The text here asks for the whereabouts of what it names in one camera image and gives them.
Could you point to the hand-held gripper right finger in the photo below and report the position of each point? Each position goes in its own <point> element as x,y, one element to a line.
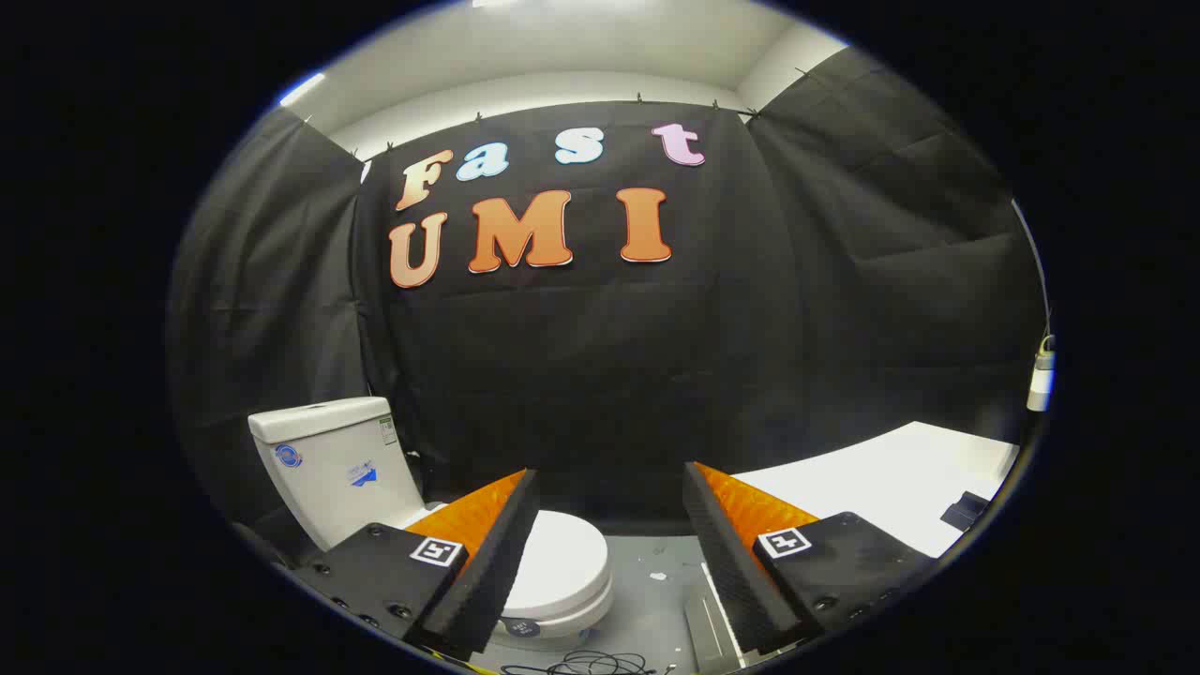
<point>722,553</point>

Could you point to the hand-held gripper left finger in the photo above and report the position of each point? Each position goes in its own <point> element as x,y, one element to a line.
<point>502,553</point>

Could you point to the white toilet lid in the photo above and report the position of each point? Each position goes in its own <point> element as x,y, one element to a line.
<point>562,553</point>

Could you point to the black round pull tab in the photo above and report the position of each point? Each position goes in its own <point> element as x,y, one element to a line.
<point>521,627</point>

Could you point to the white toilet tank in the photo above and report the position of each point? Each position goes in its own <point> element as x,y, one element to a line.
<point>328,469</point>

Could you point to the white drawer cabinet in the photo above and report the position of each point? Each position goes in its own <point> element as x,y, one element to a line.
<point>891,478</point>

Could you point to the black backdrop cloth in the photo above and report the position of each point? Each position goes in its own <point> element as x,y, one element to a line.
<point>562,375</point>

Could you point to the small flat black object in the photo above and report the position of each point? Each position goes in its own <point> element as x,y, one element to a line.
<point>964,511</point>

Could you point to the white box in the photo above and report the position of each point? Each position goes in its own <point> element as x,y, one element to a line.
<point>1039,389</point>

